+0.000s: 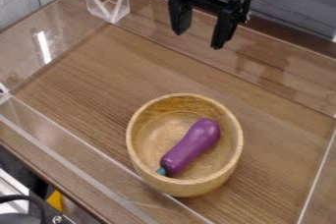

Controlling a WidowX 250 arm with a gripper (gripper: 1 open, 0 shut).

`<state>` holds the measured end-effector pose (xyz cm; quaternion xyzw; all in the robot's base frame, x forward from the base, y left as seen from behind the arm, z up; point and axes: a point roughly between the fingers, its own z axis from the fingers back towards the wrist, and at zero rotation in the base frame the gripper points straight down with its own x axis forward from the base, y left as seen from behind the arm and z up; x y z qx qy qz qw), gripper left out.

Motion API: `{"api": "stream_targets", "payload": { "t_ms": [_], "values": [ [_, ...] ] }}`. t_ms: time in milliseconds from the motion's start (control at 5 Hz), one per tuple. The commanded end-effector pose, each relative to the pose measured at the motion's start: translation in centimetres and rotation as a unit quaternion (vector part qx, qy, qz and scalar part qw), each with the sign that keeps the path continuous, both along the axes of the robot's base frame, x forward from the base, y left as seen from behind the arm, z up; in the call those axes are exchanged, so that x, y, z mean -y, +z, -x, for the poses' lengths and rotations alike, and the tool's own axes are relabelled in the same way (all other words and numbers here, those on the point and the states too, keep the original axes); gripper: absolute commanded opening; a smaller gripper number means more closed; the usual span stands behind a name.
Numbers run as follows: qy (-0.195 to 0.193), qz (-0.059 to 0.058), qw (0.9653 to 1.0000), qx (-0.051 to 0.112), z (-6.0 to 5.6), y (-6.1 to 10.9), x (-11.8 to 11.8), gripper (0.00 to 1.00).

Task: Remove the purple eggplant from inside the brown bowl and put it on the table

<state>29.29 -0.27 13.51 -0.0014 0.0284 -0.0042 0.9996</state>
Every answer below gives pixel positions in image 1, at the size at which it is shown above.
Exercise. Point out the brown wooden bowl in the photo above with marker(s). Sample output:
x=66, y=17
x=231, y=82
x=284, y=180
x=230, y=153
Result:
x=158, y=125

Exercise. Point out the purple toy eggplant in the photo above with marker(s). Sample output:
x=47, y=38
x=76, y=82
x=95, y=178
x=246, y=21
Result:
x=199, y=139

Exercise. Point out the clear acrylic corner bracket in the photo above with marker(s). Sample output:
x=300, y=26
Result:
x=108, y=10

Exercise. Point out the yellow black base equipment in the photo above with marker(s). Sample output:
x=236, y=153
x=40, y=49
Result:
x=30, y=201

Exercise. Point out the clear acrylic tray walls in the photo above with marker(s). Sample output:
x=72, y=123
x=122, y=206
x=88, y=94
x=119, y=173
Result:
x=76, y=75

